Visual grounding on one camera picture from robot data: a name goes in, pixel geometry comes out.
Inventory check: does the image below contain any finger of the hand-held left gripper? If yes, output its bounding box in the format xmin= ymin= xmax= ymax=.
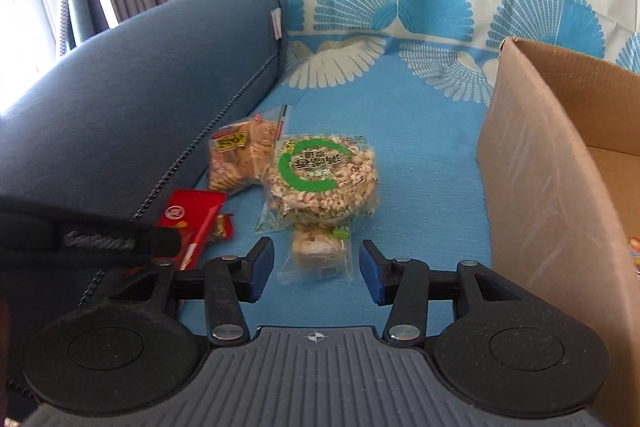
xmin=136 ymin=224 xmax=182 ymax=262

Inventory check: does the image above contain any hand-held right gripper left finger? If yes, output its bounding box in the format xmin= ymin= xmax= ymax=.
xmin=107 ymin=237 xmax=276 ymax=347

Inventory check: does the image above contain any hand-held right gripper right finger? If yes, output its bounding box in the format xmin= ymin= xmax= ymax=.
xmin=360 ymin=239 xmax=531 ymax=348

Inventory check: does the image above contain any red snack packet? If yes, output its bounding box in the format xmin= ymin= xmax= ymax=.
xmin=152 ymin=189 xmax=228 ymax=270

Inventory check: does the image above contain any small clear bun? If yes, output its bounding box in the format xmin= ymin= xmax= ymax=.
xmin=279 ymin=224 xmax=353 ymax=283

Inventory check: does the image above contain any puffed rice cake bag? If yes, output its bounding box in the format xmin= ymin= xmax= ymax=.
xmin=255 ymin=133 xmax=378 ymax=233

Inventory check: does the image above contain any clear bag of brown crackers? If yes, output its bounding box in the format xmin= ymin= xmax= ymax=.
xmin=207 ymin=104 xmax=293 ymax=198

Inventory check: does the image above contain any brown cardboard box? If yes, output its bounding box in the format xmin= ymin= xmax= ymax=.
xmin=475 ymin=36 xmax=640 ymax=427

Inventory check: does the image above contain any small red gold candy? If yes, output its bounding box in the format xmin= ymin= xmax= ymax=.
xmin=212 ymin=213 xmax=236 ymax=240

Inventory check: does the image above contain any blue white fan-print cloth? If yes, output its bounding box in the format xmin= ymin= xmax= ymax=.
xmin=177 ymin=0 xmax=640 ymax=338

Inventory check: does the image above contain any blue fabric sofa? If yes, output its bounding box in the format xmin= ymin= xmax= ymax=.
xmin=0 ymin=0 xmax=291 ymax=413

